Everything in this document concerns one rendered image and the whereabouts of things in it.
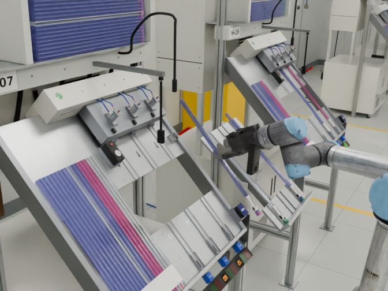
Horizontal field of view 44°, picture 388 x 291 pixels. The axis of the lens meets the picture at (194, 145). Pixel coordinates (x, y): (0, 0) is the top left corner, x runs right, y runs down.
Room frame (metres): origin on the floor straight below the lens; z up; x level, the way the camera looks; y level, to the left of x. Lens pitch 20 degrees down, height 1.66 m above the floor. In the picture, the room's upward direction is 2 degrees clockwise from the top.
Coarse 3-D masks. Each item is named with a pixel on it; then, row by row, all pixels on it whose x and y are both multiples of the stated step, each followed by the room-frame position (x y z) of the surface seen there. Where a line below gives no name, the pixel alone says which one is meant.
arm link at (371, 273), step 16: (384, 176) 1.09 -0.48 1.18; (384, 192) 1.08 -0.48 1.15; (384, 208) 1.06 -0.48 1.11; (384, 224) 1.07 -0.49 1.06; (384, 240) 1.08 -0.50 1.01; (368, 256) 1.12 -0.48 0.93; (384, 256) 1.08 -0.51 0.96; (368, 272) 1.10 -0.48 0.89; (384, 272) 1.08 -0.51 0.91; (368, 288) 1.10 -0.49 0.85; (384, 288) 1.08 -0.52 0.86
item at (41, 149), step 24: (24, 120) 1.38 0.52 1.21; (72, 120) 1.50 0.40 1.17; (24, 144) 1.31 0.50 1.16; (48, 144) 1.36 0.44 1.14; (72, 144) 1.42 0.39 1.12; (96, 144) 1.48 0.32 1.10; (120, 144) 1.55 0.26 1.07; (144, 144) 1.63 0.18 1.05; (168, 144) 1.71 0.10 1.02; (24, 168) 1.25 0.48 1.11; (48, 168) 1.30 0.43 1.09; (120, 168) 1.47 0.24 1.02; (144, 168) 1.54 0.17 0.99
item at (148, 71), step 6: (102, 66) 1.59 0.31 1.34; (108, 66) 1.58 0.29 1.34; (114, 66) 1.56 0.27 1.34; (120, 66) 1.55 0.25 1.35; (126, 66) 1.54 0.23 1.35; (132, 66) 1.54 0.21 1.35; (138, 72) 1.51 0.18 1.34; (144, 72) 1.50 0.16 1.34; (150, 72) 1.49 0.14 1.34; (156, 72) 1.48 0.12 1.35; (162, 72) 1.47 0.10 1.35
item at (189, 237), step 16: (208, 192) 1.65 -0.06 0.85; (192, 208) 1.53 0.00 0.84; (208, 208) 1.58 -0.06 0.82; (224, 208) 1.63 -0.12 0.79; (176, 224) 1.43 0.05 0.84; (192, 224) 1.47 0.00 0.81; (208, 224) 1.52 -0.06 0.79; (224, 224) 1.57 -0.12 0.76; (160, 240) 1.33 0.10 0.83; (176, 240) 1.37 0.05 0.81; (192, 240) 1.41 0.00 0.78; (208, 240) 1.46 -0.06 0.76; (224, 240) 1.51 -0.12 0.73; (176, 256) 1.32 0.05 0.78; (192, 256) 1.36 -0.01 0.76; (208, 256) 1.40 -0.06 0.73; (192, 272) 1.31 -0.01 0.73
